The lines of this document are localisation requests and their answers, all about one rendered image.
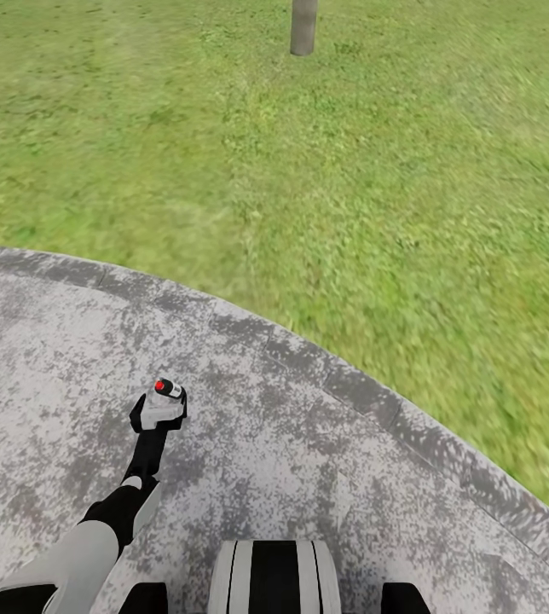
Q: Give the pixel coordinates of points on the robot trunk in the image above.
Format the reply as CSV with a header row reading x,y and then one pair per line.
x,y
274,577

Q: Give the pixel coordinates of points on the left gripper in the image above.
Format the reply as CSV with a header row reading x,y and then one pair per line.
x,y
156,436

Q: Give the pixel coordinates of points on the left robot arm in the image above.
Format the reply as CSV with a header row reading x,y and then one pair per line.
x,y
67,577

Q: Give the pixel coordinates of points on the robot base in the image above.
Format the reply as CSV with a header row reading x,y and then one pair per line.
x,y
398,598

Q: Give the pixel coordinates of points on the pesticide atomizer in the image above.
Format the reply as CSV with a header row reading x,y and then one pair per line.
x,y
171,390

